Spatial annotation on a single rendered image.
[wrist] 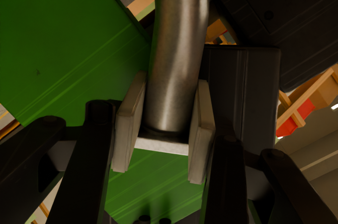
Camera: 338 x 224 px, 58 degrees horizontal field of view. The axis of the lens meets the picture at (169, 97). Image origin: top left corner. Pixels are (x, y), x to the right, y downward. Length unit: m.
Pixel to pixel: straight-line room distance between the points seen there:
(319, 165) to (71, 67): 7.69
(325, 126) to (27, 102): 9.61
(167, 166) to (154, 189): 0.02
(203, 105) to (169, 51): 0.03
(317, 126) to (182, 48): 9.58
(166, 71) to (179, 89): 0.01
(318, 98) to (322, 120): 5.45
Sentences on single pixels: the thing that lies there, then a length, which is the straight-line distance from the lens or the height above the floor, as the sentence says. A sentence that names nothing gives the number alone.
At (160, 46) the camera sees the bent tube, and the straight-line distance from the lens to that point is 0.17.
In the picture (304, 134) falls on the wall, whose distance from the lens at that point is 9.74.
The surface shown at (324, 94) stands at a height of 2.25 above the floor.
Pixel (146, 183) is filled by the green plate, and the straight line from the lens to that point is 0.25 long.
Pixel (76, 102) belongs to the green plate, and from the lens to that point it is 0.23.
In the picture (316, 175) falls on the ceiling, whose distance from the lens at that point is 7.91.
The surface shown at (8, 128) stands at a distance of 0.42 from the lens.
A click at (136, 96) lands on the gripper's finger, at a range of 0.15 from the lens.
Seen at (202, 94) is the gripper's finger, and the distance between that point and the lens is 0.17.
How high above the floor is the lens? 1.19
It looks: level
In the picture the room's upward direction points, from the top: 146 degrees clockwise
